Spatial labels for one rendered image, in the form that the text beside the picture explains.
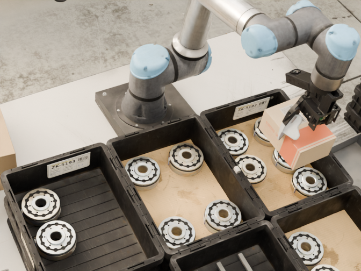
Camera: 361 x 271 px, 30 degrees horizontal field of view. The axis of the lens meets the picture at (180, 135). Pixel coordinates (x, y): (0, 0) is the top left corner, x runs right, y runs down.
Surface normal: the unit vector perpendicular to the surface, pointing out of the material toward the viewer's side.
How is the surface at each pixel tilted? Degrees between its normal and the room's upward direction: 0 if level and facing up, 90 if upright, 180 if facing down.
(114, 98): 4
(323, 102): 90
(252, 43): 88
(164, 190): 0
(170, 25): 0
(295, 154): 90
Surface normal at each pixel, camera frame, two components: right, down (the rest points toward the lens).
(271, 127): -0.85, 0.32
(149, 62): 0.01, -0.64
